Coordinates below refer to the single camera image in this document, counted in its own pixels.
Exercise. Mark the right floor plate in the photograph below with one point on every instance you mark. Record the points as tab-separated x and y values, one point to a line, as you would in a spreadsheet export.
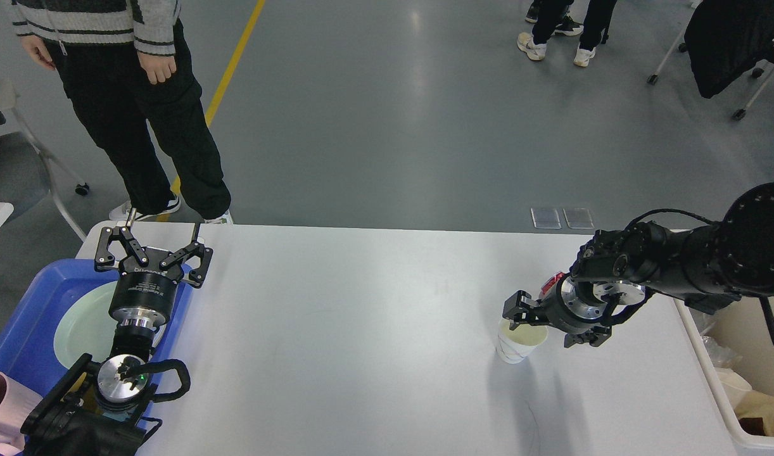
578	218

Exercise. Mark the left floor plate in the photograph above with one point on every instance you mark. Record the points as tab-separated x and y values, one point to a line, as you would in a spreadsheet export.
546	218

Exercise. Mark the green plate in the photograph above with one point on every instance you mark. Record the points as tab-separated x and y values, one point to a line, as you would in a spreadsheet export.
87	327

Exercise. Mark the red snack wrapper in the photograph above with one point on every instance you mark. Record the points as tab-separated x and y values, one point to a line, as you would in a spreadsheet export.
550	283

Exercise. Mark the white plastic bin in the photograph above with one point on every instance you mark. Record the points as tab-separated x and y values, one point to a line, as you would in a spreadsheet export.
741	327

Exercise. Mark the person with dark sneakers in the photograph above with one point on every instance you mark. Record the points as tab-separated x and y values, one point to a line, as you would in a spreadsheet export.
568	26

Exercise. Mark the floor plate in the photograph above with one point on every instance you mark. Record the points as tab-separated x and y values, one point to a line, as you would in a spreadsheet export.
578	218
546	218

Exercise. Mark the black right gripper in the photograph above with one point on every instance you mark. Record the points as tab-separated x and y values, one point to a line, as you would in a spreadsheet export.
585	311

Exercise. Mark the pink ribbed mug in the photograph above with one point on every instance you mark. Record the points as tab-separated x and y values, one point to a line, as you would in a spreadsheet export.
16	404

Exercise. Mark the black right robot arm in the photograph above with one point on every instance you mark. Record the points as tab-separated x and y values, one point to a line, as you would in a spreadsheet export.
617	272

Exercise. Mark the white paper cup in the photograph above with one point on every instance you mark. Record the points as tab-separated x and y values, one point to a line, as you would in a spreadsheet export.
514	346
734	385

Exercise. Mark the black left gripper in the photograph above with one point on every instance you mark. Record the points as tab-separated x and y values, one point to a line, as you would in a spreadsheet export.
145	294

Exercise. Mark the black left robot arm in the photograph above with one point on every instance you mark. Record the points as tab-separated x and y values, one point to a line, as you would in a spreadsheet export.
99	408

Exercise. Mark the chair with black jacket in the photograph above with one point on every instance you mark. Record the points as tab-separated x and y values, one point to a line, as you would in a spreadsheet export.
724	40

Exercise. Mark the brown paper bag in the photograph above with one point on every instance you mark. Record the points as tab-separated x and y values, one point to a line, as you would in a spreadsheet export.
755	412

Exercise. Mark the person in black trousers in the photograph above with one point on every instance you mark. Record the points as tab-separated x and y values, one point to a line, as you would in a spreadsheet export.
551	17

